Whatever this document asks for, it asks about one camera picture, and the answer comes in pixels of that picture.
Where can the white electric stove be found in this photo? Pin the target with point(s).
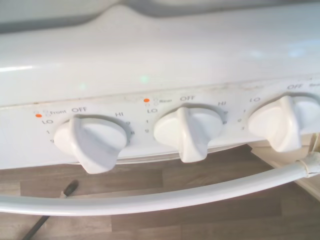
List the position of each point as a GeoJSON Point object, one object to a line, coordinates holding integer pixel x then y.
{"type": "Point", "coordinates": [160, 62]}

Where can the white burner knob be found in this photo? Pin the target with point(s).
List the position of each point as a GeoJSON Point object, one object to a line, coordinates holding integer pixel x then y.
{"type": "Point", "coordinates": [190, 135]}
{"type": "Point", "coordinates": [97, 142]}
{"type": "Point", "coordinates": [280, 125]}

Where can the black tripod leg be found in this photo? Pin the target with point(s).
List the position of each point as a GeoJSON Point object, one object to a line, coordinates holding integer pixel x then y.
{"type": "Point", "coordinates": [70, 188]}

